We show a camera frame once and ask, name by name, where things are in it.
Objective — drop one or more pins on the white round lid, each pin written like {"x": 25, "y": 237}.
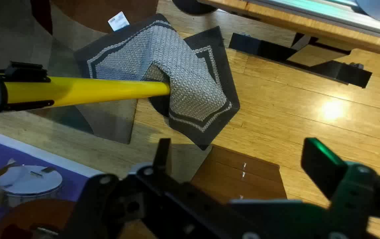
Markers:
{"x": 32, "y": 180}

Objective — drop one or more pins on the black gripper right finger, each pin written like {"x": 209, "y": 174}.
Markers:
{"x": 352, "y": 190}

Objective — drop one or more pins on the black metal stand base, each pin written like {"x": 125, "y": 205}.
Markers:
{"x": 330, "y": 67}

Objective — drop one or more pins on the light wooden table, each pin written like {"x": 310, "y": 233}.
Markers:
{"x": 313, "y": 22}

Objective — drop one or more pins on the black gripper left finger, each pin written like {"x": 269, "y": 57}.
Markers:
{"x": 110, "y": 200}

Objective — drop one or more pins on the yellow pole with black cap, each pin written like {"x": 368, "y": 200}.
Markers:
{"x": 87, "y": 91}

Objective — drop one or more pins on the gray patterned cloth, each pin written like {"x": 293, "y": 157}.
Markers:
{"x": 189, "y": 75}

